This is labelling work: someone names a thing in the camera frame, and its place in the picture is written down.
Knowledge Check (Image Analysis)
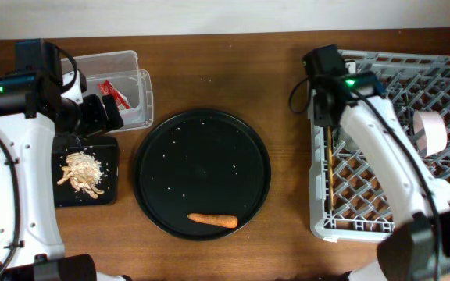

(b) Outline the red wrapper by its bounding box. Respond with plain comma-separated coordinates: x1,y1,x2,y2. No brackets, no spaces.
97,80,131,111

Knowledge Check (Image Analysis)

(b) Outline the food scraps and rice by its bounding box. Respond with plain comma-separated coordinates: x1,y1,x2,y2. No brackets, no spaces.
56,152,105,199

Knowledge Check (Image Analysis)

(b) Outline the pink bowl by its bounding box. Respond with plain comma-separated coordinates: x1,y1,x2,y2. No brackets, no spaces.
412,111,448,157

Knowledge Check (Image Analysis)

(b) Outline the orange carrot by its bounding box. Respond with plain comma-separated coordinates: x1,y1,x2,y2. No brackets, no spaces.
187,213,238,229

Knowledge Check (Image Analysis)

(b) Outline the light grey plate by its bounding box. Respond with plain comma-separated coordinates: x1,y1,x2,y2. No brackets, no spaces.
335,127,359,152

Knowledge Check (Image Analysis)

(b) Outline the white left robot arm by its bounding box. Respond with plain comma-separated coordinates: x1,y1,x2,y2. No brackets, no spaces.
0,69,112,280

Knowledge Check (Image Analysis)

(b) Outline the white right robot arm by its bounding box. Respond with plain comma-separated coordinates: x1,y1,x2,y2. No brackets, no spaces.
310,72,450,280

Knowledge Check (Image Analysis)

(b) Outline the grey dishwasher rack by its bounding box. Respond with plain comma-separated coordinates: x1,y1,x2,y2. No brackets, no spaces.
309,50,450,242

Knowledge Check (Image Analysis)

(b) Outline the black rectangular tray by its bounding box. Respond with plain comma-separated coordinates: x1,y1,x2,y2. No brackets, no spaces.
52,137,119,208

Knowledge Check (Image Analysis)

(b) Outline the clear plastic bin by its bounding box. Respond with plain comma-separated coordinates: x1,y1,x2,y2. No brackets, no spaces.
75,50,154,132

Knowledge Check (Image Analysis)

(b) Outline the round black tray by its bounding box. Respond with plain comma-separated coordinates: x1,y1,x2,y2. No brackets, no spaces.
132,108,271,241

